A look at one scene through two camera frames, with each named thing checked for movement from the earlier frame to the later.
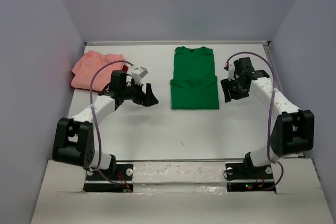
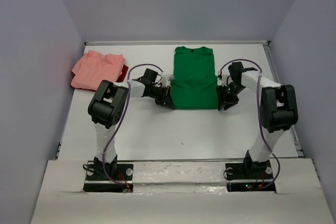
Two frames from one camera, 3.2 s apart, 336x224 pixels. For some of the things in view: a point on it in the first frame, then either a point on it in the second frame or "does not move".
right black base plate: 244,176 does not move
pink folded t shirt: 87,65 does not move
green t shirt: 195,85 does not move
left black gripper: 147,99 → 165,100
